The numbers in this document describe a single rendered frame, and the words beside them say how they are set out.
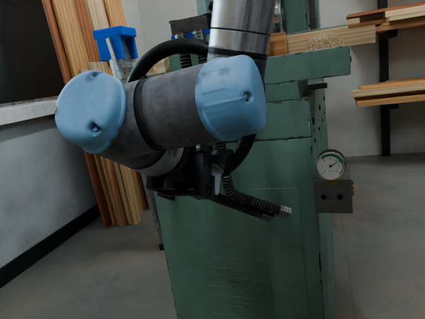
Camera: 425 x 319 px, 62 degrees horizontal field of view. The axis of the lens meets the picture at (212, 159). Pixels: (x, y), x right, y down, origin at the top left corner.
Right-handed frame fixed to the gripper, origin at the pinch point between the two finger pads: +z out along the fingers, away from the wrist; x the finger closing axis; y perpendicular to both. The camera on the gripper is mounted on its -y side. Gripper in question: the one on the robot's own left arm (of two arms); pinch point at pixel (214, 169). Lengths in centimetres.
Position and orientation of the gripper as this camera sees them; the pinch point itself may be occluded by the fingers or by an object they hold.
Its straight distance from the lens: 65.1
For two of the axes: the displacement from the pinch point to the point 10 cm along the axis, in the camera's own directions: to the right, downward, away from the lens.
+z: 3.6, 2.5, 9.0
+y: -0.5, 9.7, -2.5
